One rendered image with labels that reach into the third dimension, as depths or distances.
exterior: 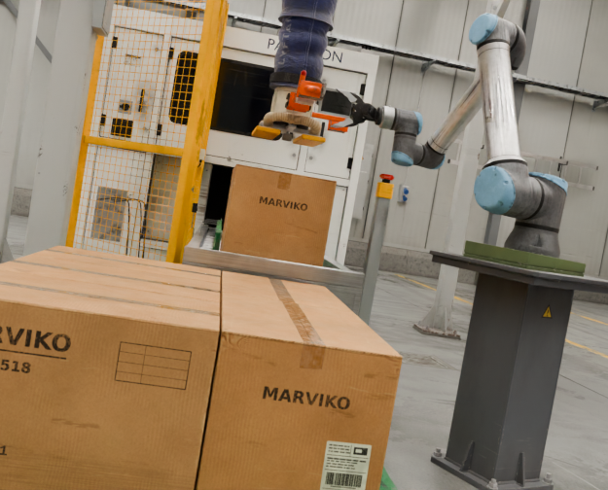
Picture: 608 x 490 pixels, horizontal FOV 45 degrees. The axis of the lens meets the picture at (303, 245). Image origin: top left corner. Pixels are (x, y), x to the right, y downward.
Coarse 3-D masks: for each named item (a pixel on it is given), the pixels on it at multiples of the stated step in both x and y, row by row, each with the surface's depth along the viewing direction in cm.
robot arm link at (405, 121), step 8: (400, 112) 290; (408, 112) 291; (416, 112) 293; (400, 120) 290; (408, 120) 290; (416, 120) 290; (392, 128) 292; (400, 128) 291; (408, 128) 290; (416, 128) 292
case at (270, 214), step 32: (256, 192) 283; (288, 192) 284; (320, 192) 286; (224, 224) 334; (256, 224) 284; (288, 224) 285; (320, 224) 287; (256, 256) 285; (288, 256) 286; (320, 256) 288
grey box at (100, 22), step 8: (96, 0) 327; (104, 0) 328; (112, 0) 341; (96, 8) 327; (104, 8) 329; (112, 8) 345; (96, 16) 328; (104, 16) 329; (96, 24) 328; (104, 24) 332; (96, 32) 340; (104, 32) 338
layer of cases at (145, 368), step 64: (64, 256) 236; (0, 320) 148; (64, 320) 150; (128, 320) 151; (192, 320) 159; (256, 320) 173; (320, 320) 190; (0, 384) 149; (64, 384) 150; (128, 384) 152; (192, 384) 153; (256, 384) 155; (320, 384) 156; (384, 384) 158; (0, 448) 150; (64, 448) 151; (128, 448) 153; (192, 448) 154; (256, 448) 156; (320, 448) 158; (384, 448) 159
